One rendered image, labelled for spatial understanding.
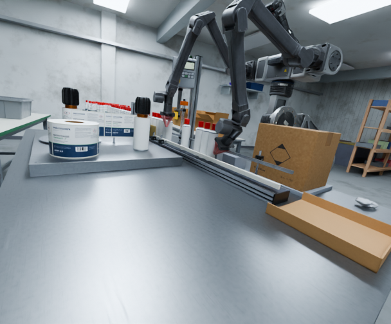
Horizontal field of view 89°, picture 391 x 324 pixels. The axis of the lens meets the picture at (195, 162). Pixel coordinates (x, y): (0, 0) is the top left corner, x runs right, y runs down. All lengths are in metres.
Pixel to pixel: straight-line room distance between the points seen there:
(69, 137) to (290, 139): 0.96
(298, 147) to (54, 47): 5.60
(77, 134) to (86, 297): 0.69
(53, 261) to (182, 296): 0.26
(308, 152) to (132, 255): 0.78
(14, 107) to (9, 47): 3.19
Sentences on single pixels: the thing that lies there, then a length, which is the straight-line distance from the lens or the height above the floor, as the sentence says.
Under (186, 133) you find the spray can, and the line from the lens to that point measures 1.26.
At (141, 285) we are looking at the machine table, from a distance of 0.43.
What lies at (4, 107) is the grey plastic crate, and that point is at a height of 0.92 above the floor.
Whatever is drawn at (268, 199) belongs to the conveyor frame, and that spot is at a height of 0.84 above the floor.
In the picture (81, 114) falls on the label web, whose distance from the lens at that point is 1.32.
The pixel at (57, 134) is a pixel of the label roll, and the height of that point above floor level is 0.98.
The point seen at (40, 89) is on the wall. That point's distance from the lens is 5.94.
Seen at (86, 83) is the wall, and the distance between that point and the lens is 5.84.
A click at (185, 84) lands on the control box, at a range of 1.48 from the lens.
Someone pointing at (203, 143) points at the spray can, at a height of 0.97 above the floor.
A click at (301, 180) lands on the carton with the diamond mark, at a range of 1.00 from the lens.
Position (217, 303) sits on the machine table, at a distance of 0.42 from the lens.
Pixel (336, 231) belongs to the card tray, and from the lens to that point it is 0.78.
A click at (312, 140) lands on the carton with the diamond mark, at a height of 1.08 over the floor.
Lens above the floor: 1.14
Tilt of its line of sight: 15 degrees down
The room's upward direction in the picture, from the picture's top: 7 degrees clockwise
